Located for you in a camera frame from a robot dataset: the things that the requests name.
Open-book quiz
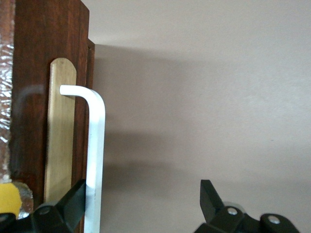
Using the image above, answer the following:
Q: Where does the white metal drawer handle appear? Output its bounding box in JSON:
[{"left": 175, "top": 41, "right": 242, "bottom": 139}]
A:
[{"left": 59, "top": 84, "right": 106, "bottom": 233}]

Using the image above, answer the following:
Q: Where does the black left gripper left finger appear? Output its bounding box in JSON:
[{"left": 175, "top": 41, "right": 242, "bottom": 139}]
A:
[{"left": 0, "top": 179, "right": 87, "bottom": 233}]

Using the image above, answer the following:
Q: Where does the yellow cube block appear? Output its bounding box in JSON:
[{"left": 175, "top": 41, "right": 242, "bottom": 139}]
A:
[{"left": 0, "top": 183, "right": 22, "bottom": 217}]

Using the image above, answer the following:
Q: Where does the wooden drawer with light interior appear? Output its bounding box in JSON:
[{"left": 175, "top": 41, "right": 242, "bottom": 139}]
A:
[{"left": 0, "top": 0, "right": 96, "bottom": 233}]

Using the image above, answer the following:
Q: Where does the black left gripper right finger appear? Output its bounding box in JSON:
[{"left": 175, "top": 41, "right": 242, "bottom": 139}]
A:
[{"left": 194, "top": 179, "right": 301, "bottom": 233}]

